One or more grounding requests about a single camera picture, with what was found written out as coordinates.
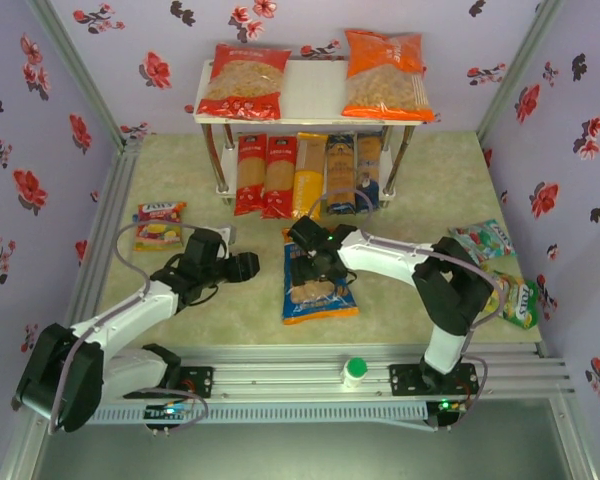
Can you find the blue orange macaroni bag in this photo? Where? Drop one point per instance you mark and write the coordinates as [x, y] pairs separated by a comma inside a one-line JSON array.
[[320, 305]]

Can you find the yellow spaghetti pack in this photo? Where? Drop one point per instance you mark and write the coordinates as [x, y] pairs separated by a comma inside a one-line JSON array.
[[307, 185]]

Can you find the red spaghetti pack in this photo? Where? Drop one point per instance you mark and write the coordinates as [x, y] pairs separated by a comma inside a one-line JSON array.
[[279, 175], [250, 175]]

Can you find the blue spaghetti pack wide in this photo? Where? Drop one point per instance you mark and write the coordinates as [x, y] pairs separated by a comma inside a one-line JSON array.
[[341, 175]]

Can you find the blue spaghetti pack narrow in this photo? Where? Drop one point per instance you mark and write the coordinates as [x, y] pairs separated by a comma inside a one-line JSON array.
[[369, 170]]

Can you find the red macaroni bag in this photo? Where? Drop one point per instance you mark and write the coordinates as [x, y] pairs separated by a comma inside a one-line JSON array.
[[242, 85]]

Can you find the orange fusilli bag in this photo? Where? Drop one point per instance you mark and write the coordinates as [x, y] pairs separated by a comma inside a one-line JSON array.
[[385, 80]]

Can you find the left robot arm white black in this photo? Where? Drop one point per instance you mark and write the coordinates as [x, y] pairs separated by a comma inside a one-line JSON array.
[[125, 315]]

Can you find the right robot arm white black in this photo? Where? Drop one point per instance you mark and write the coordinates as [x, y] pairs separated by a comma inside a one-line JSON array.
[[390, 252]]

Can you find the white two-tier shelf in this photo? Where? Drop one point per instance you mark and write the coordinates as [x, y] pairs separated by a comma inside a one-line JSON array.
[[310, 90]]

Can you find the red candy bag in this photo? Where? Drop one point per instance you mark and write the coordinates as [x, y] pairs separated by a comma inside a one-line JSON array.
[[159, 227]]

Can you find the white bottle green cap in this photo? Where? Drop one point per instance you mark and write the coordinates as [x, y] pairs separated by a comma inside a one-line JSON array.
[[355, 371]]

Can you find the left circuit board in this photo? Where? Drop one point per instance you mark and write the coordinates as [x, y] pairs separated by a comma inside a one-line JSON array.
[[170, 411]]

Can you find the circuit board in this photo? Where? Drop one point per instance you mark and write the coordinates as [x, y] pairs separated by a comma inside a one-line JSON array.
[[170, 411], [452, 406]]

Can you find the teal candy bag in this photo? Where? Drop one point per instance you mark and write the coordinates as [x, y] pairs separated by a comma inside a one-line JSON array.
[[482, 240]]

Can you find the right circuit board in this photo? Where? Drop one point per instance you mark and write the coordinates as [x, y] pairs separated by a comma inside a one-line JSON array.
[[452, 406]]

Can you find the green yellow candy bag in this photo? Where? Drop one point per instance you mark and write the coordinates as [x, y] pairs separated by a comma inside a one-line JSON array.
[[520, 300]]

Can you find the left aluminium upright profile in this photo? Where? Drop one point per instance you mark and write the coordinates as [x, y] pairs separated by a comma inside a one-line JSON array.
[[85, 75]]

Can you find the aluminium upright profile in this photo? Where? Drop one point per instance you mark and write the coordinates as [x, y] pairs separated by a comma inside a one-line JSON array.
[[85, 75], [516, 75]]

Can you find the right aluminium upright profile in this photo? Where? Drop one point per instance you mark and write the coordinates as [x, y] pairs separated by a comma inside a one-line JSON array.
[[516, 75]]

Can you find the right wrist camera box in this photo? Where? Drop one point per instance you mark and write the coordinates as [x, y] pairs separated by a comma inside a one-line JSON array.
[[307, 234]]

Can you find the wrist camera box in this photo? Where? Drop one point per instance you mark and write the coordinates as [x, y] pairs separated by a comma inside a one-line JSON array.
[[307, 234], [205, 242]]

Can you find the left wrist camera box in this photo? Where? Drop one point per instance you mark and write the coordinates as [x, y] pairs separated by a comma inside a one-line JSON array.
[[205, 242]]

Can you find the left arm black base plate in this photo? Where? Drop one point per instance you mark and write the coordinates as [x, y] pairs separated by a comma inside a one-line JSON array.
[[200, 382]]

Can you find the aluminium front rail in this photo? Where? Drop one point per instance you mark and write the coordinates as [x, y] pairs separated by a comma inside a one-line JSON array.
[[280, 380]]

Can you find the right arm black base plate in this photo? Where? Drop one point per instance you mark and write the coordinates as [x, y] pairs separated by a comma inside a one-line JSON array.
[[405, 380]]

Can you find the left aluminium side rail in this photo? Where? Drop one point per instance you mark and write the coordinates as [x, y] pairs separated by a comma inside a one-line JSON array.
[[115, 180]]

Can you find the aluminium lower frame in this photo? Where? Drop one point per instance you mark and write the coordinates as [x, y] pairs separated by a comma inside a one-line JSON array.
[[575, 440]]

